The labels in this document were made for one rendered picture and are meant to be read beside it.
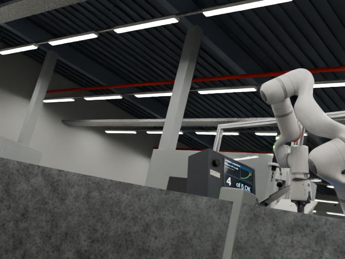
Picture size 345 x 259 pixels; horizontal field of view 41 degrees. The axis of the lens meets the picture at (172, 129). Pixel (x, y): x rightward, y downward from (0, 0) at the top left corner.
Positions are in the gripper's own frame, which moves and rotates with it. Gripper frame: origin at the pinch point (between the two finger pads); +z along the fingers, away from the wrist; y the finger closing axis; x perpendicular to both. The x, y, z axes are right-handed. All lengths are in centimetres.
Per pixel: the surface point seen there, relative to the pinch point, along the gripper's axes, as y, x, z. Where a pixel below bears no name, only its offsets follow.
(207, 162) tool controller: -18, 77, -23
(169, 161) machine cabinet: 284, -140, -27
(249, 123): 117, -93, -56
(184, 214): -86, 144, -15
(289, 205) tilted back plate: 39, -43, 2
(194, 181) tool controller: -14, 80, -16
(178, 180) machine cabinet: 264, -138, -6
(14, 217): -63, 161, -14
